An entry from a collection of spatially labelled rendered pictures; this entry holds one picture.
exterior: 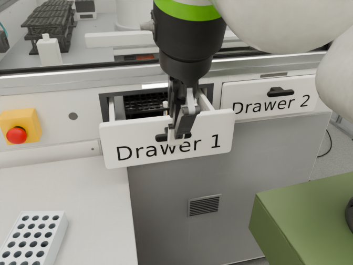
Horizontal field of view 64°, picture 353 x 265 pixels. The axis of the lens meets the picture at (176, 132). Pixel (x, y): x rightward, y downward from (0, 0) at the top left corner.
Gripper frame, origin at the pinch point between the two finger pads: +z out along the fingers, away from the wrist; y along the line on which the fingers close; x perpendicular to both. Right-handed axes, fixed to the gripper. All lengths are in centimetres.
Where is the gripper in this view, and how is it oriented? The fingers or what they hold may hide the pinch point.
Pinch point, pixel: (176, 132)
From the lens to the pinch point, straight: 54.0
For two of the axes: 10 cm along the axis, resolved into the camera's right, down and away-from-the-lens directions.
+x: 9.8, -1.2, 1.8
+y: 2.0, 7.9, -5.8
